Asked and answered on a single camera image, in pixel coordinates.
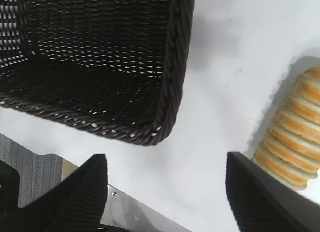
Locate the long striped bread loaf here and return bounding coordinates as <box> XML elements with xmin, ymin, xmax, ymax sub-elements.
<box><xmin>251</xmin><ymin>68</ymin><xmax>320</xmax><ymax>191</ymax></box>

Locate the black rounded block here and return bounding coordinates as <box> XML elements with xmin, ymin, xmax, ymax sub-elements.
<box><xmin>0</xmin><ymin>160</ymin><xmax>21</xmax><ymax>210</ymax></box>

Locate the dark brown wicker basket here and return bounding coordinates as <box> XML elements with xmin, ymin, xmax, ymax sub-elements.
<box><xmin>0</xmin><ymin>0</ymin><xmax>196</xmax><ymax>146</ymax></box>

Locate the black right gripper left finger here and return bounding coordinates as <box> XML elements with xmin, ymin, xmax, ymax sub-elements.
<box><xmin>18</xmin><ymin>154</ymin><xmax>109</xmax><ymax>232</ymax></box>

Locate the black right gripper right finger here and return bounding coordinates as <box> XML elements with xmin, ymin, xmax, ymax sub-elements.
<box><xmin>225</xmin><ymin>151</ymin><xmax>320</xmax><ymax>232</ymax></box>

